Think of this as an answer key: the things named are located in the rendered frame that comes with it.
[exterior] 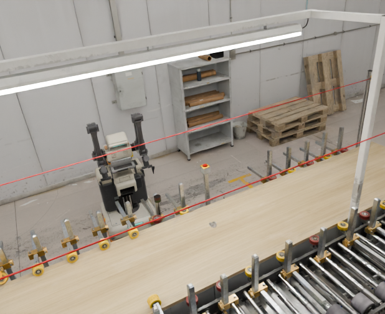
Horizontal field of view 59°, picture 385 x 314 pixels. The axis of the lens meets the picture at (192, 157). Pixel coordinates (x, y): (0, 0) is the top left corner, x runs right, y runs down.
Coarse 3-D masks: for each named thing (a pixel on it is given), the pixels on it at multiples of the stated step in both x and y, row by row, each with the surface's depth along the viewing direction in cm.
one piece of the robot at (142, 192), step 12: (132, 156) 421; (96, 168) 411; (108, 168) 408; (108, 180) 399; (144, 180) 419; (108, 192) 406; (144, 192) 425; (108, 204) 413; (120, 204) 419; (132, 204) 421
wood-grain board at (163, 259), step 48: (288, 192) 321; (336, 192) 314; (384, 192) 308; (144, 240) 279; (192, 240) 274; (240, 240) 269; (0, 288) 247; (48, 288) 243; (96, 288) 240; (144, 288) 236
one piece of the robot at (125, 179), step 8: (128, 144) 366; (104, 152) 358; (112, 152) 357; (120, 152) 361; (128, 152) 365; (112, 160) 363; (128, 168) 385; (120, 176) 374; (128, 176) 378; (120, 184) 376; (128, 184) 378
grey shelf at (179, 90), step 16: (176, 64) 527; (192, 64) 518; (208, 64) 521; (224, 64) 555; (176, 80) 523; (192, 80) 546; (208, 80) 539; (224, 80) 569; (176, 96) 541; (176, 112) 561; (192, 112) 593; (208, 112) 607; (224, 112) 600; (176, 128) 583; (192, 128) 564; (208, 128) 621; (224, 128) 617; (192, 144) 599; (208, 144) 593
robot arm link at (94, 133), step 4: (88, 132) 316; (92, 132) 317; (96, 132) 318; (92, 136) 319; (96, 136) 321; (96, 140) 322; (96, 144) 323; (96, 148) 326; (96, 152) 328; (100, 152) 329; (100, 160) 332; (104, 160) 334; (100, 164) 334; (104, 164) 337
